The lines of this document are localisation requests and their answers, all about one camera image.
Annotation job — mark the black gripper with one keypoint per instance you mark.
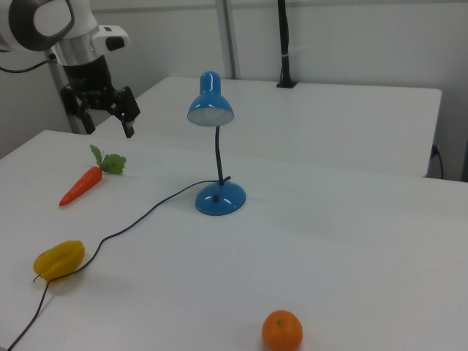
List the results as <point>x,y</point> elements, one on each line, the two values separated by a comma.
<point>89,82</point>

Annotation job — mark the blue desk lamp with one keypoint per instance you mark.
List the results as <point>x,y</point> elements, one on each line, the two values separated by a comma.
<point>219,201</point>

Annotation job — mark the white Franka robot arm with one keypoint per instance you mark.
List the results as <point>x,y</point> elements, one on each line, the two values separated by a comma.
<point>84,22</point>

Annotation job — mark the orange toy carrot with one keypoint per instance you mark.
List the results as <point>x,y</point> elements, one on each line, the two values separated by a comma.
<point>84,183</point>

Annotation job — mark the yellow toy starfruit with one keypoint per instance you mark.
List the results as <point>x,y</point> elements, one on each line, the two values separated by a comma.
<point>58,259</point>

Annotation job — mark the black pole with clamp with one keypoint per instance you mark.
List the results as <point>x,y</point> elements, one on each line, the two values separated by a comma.
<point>284,36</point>

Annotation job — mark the orange toy mandarin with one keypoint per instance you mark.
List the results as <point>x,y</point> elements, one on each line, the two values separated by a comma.
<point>282,331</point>

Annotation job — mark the grey aluminium corner post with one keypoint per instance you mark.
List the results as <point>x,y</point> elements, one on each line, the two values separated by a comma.
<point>76,126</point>

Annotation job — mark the grey wall partition post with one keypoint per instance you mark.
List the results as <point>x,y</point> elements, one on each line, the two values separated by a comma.
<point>228,36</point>

